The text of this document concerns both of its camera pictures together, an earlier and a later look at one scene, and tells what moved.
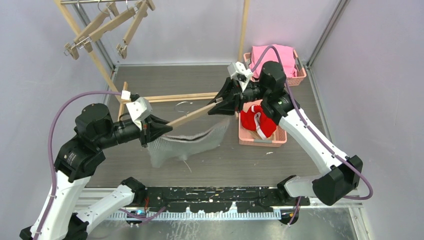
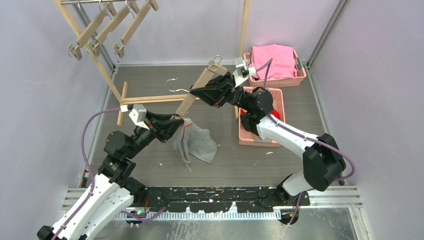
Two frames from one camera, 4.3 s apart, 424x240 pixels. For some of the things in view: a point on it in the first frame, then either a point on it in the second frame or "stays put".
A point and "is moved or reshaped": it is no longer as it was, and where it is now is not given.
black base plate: (219, 199) stays put
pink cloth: (271, 54) stays put
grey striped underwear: (163, 150) -> (194, 140)
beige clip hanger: (87, 41) is moved or reshaped
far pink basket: (301, 72) stays put
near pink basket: (251, 137) stays put
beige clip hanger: (193, 114) -> (214, 67)
